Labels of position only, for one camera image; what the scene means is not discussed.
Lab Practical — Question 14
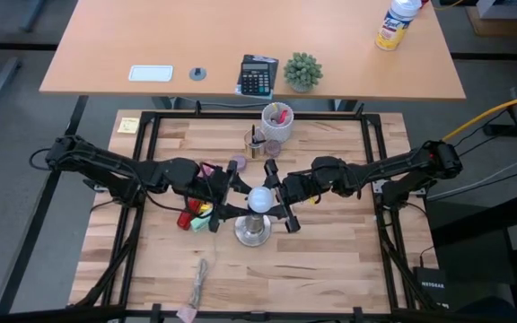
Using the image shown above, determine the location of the clear lamp power cord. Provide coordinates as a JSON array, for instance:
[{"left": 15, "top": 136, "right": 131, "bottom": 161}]
[{"left": 186, "top": 232, "right": 222, "bottom": 311}]

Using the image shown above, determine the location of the black desk calculator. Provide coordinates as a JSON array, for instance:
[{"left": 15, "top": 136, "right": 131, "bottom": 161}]
[{"left": 234, "top": 54, "right": 280, "bottom": 100}]

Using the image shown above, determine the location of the black Netgear box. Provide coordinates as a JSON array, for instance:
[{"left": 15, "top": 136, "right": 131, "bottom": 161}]
[{"left": 412, "top": 266, "right": 449, "bottom": 310}]

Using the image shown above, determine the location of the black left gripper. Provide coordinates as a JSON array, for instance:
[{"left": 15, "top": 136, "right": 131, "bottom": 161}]
[{"left": 195, "top": 160, "right": 253, "bottom": 233}]

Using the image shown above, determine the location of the yellow cable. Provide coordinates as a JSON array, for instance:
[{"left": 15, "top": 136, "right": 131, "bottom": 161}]
[{"left": 442, "top": 89, "right": 517, "bottom": 143}]

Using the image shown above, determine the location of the white round lightbulb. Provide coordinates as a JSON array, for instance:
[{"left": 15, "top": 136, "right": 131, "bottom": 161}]
[{"left": 246, "top": 186, "right": 275, "bottom": 214}]

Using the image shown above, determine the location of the pink stapler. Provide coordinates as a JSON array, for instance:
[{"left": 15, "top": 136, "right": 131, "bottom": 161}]
[{"left": 197, "top": 161, "right": 217, "bottom": 179}]

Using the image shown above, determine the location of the brushed silver lamp base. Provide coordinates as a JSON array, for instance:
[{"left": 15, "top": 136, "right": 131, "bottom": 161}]
[{"left": 233, "top": 210, "right": 272, "bottom": 248}]

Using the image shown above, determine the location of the yellow Lysol wipes canister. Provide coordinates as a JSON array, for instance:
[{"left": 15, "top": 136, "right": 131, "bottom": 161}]
[{"left": 373, "top": 0, "right": 423, "bottom": 52}]

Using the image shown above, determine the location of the black metal rig frame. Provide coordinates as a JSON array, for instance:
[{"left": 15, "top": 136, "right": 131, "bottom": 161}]
[{"left": 67, "top": 101, "right": 448, "bottom": 323}]

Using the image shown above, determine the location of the yellow sticky note pad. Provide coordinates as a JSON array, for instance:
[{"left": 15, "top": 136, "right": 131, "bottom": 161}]
[{"left": 117, "top": 117, "right": 141, "bottom": 135}]

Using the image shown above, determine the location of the white textured pen cup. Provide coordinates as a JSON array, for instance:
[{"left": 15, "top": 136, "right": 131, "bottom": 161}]
[{"left": 260, "top": 101, "right": 295, "bottom": 144}]

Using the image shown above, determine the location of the orange wooden desk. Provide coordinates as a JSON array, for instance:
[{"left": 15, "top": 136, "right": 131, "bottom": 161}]
[{"left": 38, "top": 0, "right": 467, "bottom": 102}]

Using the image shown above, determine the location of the gold wire pen holder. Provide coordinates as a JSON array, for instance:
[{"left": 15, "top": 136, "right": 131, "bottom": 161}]
[{"left": 243, "top": 127, "right": 267, "bottom": 161}]

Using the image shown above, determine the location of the green succulent in pot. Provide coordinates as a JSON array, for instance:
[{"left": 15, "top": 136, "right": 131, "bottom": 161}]
[{"left": 283, "top": 52, "right": 324, "bottom": 94}]

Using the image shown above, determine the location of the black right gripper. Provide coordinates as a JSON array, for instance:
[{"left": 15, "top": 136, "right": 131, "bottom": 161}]
[{"left": 261, "top": 159, "right": 320, "bottom": 233}]

